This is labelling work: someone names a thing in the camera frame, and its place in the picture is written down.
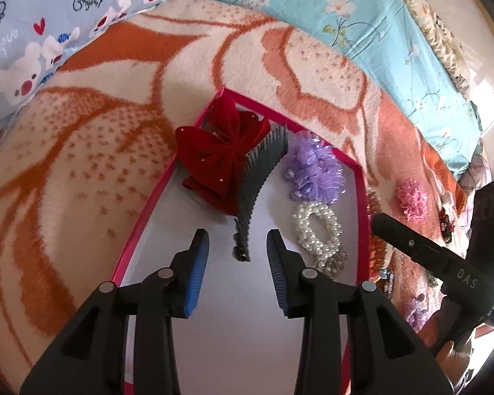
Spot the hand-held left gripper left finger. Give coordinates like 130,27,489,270
20,228,210,395

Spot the lilac ruffled scrunchie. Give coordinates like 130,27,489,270
403,294,429,332

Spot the bear print pillow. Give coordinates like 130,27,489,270
0,0,182,149

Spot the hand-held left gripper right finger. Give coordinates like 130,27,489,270
267,228,457,395

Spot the person's right hand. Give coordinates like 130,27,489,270
420,317,478,395

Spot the red velvet hair bow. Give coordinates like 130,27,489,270
174,98,272,217

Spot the cream floral cloth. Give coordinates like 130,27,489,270
391,0,478,99

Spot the blue floral bed sheet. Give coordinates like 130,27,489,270
177,0,482,177

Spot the white pearl bracelet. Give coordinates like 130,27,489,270
292,201,348,274

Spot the purple organza flower hair tie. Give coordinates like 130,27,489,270
282,131,346,204

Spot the colourful bead hair tie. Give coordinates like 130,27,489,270
376,269,397,297

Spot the black hair comb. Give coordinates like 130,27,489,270
232,127,289,263

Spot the orange and cream blanket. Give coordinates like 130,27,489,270
0,0,478,395

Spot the pink lace flower scrunchie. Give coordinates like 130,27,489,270
395,178,428,222

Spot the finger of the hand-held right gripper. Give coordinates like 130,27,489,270
370,213,480,293

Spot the pink cardboard box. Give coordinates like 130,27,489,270
111,87,373,395

